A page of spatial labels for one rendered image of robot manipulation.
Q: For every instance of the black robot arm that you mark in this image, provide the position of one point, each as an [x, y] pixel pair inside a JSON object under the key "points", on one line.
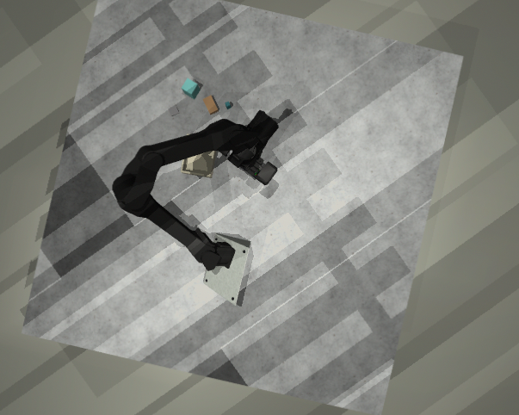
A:
{"points": [[133, 187]]}

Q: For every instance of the beige rectangular tray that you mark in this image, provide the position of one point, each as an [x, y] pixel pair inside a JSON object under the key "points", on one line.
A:
{"points": [[200, 165]]}

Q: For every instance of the teal cube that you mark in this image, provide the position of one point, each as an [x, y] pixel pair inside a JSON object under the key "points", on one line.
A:
{"points": [[190, 88]]}

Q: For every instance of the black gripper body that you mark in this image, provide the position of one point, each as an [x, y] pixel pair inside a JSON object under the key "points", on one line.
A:
{"points": [[266, 172]]}

